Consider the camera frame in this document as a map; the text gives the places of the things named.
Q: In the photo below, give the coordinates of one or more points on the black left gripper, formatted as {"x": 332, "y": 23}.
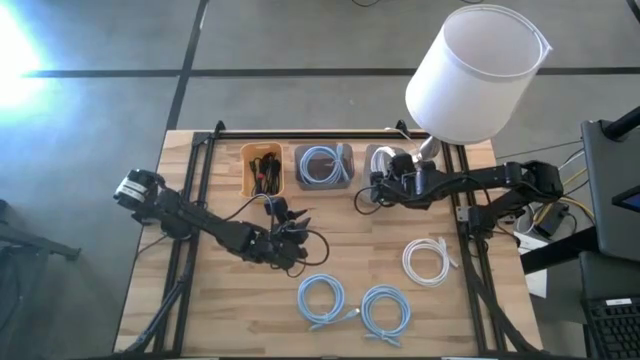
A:
{"x": 275, "y": 247}

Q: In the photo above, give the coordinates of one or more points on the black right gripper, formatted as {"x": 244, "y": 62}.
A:
{"x": 417, "y": 187}

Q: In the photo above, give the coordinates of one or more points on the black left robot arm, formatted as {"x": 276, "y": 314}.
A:
{"x": 200, "y": 217}

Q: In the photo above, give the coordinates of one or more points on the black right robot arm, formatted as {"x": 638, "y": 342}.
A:
{"x": 490, "y": 175}

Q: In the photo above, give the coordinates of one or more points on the white plastic bin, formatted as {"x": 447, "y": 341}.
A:
{"x": 370, "y": 150}

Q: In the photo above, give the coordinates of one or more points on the grey plastic bin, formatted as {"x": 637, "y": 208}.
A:
{"x": 322, "y": 186}

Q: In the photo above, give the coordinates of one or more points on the yellow plastic bin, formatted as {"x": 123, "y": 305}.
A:
{"x": 246, "y": 170}

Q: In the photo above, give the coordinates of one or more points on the white-shaded silver table lamp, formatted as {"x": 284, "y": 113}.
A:
{"x": 475, "y": 75}

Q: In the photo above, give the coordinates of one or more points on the black power adapter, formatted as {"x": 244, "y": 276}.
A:
{"x": 552, "y": 222}

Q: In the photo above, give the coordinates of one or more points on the white paper sheet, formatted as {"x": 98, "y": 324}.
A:
{"x": 537, "y": 285}

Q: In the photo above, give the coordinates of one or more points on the black support bar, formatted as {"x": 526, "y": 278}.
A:
{"x": 560, "y": 252}

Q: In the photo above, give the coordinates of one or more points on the grey monitor back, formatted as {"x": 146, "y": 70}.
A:
{"x": 610, "y": 165}

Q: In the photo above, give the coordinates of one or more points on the black monitor pole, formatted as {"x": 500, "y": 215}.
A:
{"x": 622, "y": 126}

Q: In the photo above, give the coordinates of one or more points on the small blue-lit screen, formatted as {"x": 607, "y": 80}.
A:
{"x": 630, "y": 200}

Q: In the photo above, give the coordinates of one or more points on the black tripod stand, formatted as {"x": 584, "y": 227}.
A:
{"x": 40, "y": 244}

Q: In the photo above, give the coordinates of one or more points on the black keyboard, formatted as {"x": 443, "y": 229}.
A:
{"x": 615, "y": 330}

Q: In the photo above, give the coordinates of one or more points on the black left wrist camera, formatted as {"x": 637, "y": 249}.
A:
{"x": 279, "y": 206}

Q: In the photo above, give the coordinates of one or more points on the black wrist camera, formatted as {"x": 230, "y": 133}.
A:
{"x": 279, "y": 206}
{"x": 405, "y": 163}

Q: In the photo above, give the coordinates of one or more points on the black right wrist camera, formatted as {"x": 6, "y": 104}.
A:
{"x": 405, "y": 163}

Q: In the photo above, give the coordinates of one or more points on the black aluminium rig frame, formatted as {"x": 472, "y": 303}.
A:
{"x": 300, "y": 135}

